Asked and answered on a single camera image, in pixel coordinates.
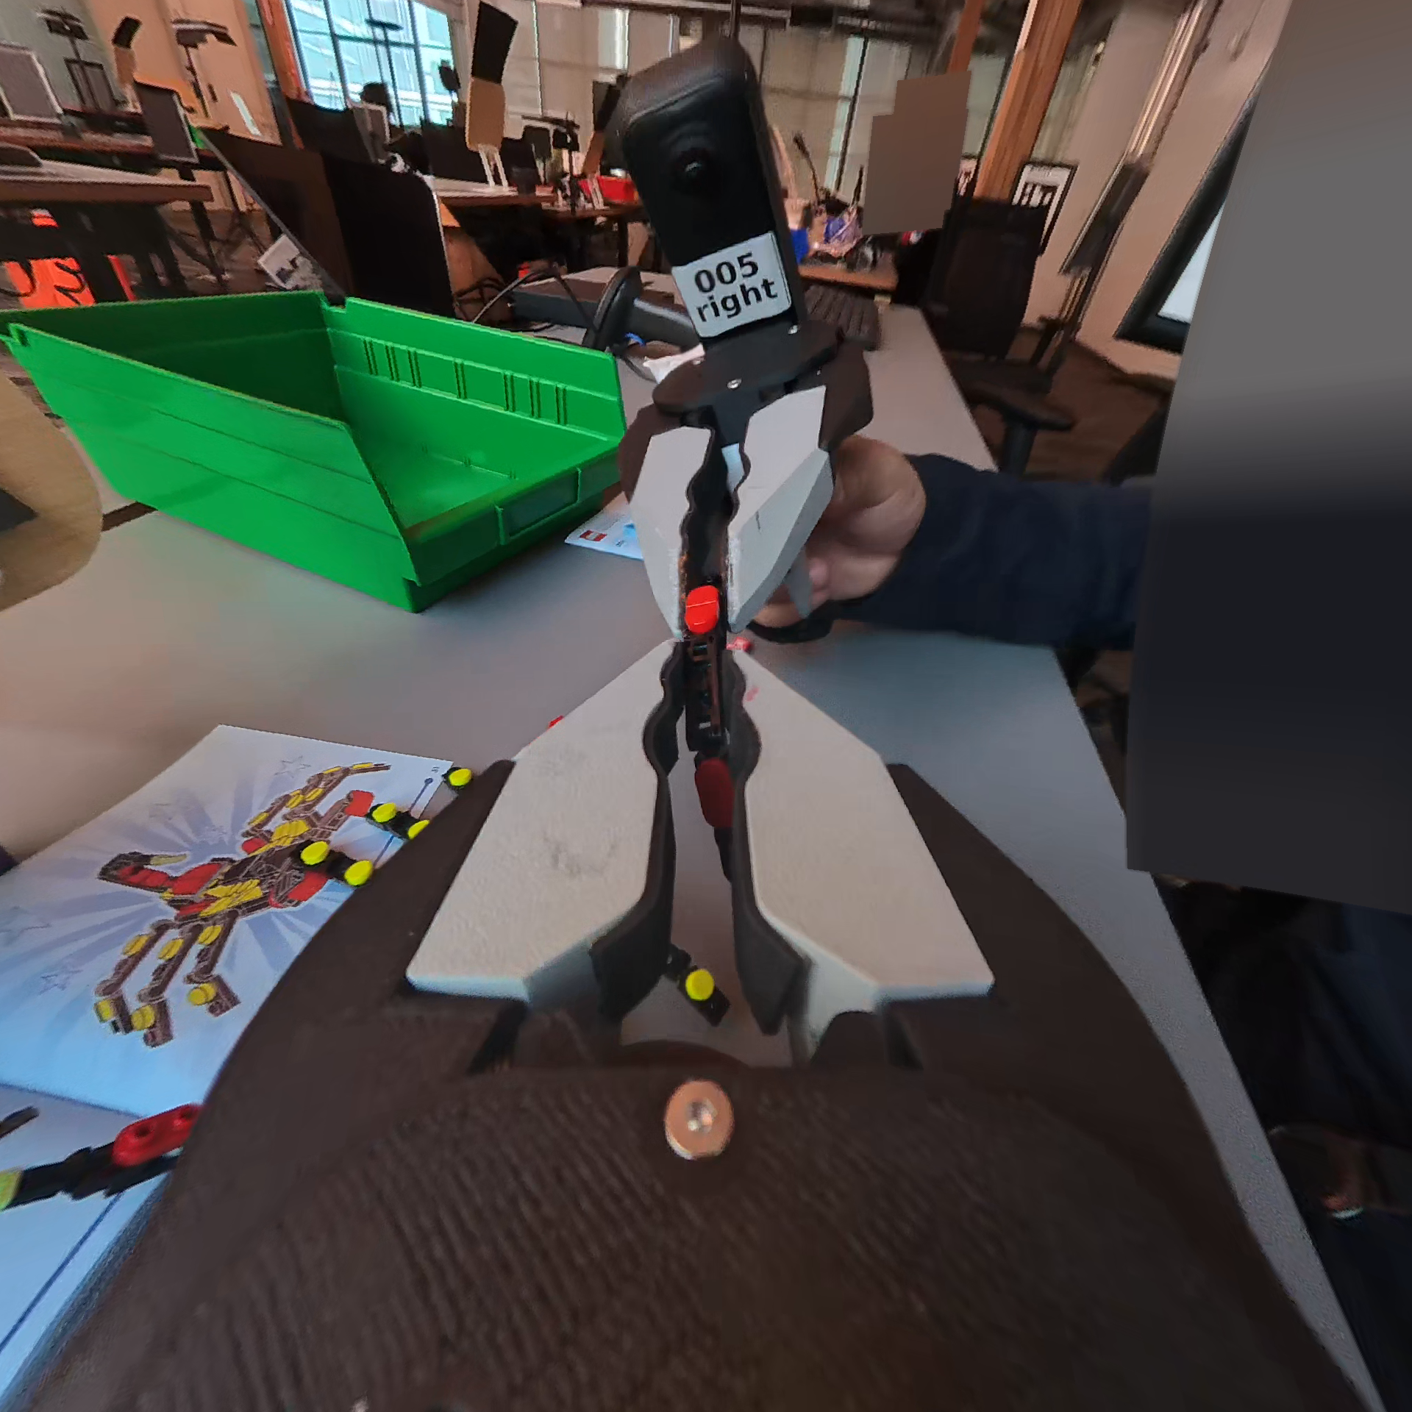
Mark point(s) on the black lego leg red tip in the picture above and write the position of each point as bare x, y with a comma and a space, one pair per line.
703, 608

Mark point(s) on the spider picture instruction booklet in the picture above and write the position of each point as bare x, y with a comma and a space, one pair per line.
56, 1267

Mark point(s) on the wooden background desk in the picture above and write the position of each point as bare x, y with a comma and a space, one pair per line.
100, 193

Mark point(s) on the red black lego scorpion model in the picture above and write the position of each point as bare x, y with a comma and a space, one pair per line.
155, 1136

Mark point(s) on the white paper leaflet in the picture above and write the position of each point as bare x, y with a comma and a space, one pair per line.
603, 536

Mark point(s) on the person's right hand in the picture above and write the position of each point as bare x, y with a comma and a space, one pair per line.
871, 518

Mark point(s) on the plywood sign stand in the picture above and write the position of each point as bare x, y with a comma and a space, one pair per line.
44, 496

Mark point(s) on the black barcode scanner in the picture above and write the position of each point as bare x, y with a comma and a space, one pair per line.
613, 302

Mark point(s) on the black office chair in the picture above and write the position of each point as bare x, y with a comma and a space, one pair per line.
982, 286

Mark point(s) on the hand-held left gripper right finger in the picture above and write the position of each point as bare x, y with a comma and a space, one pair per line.
861, 882

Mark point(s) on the scorpion picture instruction booklet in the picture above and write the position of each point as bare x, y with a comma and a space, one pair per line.
88, 970

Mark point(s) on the person's right forearm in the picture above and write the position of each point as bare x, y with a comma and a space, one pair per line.
1016, 551

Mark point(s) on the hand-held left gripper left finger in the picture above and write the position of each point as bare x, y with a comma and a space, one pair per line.
530, 871

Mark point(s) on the black keyboard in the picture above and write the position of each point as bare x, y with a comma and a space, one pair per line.
845, 314

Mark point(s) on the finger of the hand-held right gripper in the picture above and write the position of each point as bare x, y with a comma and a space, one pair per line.
789, 486
663, 496

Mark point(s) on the green plastic bin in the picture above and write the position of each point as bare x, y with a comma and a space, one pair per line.
221, 440

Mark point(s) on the black framed picture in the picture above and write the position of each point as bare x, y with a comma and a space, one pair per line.
1043, 198

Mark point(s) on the dark chair back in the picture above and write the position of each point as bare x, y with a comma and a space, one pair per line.
386, 242

